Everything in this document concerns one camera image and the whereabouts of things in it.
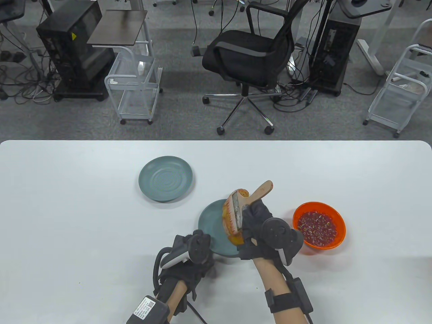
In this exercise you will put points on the person's left forearm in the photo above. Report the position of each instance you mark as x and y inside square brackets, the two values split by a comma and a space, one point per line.
[177, 297]

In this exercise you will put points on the white desk leg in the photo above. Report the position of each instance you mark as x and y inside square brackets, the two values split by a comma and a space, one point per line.
[371, 57]

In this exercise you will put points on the teal round plate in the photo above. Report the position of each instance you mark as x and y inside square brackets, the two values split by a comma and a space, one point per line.
[211, 222]
[165, 179]

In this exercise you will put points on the orange plastic bowl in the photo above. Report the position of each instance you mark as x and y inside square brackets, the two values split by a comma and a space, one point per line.
[341, 222]

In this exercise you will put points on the black office chair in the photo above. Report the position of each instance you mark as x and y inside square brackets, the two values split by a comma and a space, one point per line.
[243, 54]

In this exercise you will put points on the black desk top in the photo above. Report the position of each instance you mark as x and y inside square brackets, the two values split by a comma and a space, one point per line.
[368, 10]

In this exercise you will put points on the black round hand controller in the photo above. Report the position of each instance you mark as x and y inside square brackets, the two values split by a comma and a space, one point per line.
[197, 244]
[276, 233]

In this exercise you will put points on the wooden brush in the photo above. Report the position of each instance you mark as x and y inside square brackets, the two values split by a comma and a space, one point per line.
[261, 190]

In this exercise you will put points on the person's right hand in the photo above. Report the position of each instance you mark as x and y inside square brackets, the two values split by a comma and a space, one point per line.
[254, 219]

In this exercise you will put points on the brown side table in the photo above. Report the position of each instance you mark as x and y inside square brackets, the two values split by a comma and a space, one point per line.
[118, 27]

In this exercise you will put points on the brown bread slice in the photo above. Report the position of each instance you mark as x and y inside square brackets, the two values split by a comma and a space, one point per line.
[236, 240]

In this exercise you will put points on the person's right forearm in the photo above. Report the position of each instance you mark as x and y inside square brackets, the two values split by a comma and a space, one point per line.
[270, 275]

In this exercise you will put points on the black power adapter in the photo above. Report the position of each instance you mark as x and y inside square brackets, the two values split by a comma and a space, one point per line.
[196, 51]

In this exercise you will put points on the person's left hand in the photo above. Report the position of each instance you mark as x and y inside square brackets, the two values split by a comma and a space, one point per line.
[184, 273]

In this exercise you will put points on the black power strip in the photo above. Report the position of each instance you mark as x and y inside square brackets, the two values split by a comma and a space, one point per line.
[308, 94]

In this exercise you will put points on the black computer tower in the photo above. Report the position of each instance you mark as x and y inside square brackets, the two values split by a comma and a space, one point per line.
[67, 50]
[334, 50]

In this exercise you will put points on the black labelled wrist camera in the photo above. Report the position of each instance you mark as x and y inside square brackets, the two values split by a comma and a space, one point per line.
[148, 310]

